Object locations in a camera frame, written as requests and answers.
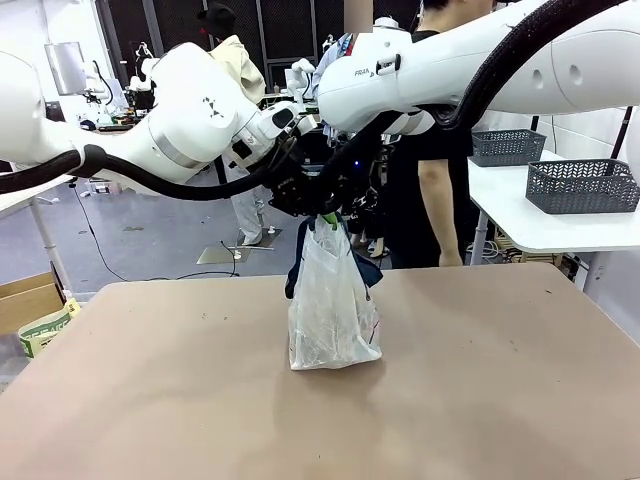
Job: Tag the white standing desk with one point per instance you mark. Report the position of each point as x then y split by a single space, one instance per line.
20 197

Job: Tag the brown cardboard box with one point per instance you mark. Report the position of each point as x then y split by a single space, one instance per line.
25 305

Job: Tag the large dark grey basket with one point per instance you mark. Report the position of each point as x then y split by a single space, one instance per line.
582 187

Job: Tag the wooden pallet under table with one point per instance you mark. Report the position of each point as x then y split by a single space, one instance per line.
525 252

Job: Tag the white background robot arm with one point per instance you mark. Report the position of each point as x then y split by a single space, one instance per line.
300 75

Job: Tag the metal floor plate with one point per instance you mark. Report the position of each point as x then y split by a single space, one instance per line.
220 256

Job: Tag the person in blue shirt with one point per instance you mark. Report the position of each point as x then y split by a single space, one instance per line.
337 47

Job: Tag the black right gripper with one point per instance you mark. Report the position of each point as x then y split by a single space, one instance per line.
357 180

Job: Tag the grey wall-side monitor panel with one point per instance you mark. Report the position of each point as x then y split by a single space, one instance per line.
65 67

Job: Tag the person's right hand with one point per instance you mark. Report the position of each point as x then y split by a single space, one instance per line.
451 258

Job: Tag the white curved-edge side table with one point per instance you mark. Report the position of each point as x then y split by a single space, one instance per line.
550 225

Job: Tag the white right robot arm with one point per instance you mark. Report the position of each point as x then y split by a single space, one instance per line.
450 70

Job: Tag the white plastic shopping bag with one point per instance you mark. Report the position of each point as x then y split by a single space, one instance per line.
332 310

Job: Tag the green and white paper sack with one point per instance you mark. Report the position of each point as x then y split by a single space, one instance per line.
45 332

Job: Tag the small dark grey basket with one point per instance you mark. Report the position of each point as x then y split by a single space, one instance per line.
507 147

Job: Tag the person in black t-shirt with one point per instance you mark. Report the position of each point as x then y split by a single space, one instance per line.
405 210

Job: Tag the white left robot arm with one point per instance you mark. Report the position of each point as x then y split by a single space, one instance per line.
190 125

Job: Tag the person's right forearm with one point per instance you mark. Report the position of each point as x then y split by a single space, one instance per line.
437 205

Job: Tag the person in beige jacket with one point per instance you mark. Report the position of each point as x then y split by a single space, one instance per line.
240 65

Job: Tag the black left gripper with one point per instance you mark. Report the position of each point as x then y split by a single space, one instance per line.
287 185

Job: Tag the black tripod pole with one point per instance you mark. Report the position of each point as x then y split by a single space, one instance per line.
622 130

